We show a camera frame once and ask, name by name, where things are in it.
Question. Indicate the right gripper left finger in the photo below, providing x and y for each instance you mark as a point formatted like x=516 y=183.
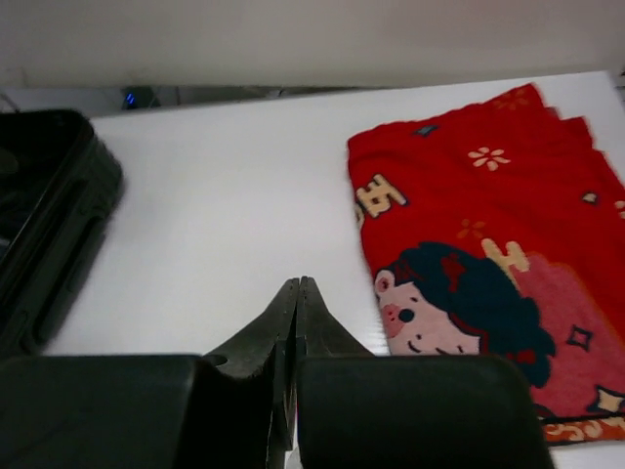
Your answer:
x=255 y=400

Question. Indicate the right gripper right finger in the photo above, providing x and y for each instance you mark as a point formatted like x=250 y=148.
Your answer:
x=327 y=359

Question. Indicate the red cartoon print cloth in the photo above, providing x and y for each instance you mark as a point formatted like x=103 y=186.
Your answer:
x=498 y=229

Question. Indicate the black hard-shell suitcase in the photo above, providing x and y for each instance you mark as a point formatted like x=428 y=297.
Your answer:
x=59 y=186

